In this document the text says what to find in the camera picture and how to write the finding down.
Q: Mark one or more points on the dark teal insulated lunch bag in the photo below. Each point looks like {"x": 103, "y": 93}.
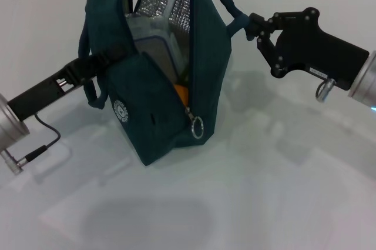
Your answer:
{"x": 205, "y": 70}

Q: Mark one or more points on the yellow orange pear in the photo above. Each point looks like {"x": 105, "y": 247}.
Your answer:
{"x": 181, "y": 94}

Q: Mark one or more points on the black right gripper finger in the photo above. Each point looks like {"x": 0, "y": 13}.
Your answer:
{"x": 267, "y": 51}
{"x": 258, "y": 25}

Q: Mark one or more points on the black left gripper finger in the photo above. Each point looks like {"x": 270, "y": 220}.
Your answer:
{"x": 98, "y": 69}
{"x": 108, "y": 54}

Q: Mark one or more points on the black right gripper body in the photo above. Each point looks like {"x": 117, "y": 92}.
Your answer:
{"x": 317, "y": 47}

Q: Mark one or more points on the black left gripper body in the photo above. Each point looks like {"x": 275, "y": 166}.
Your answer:
{"x": 44, "y": 91}

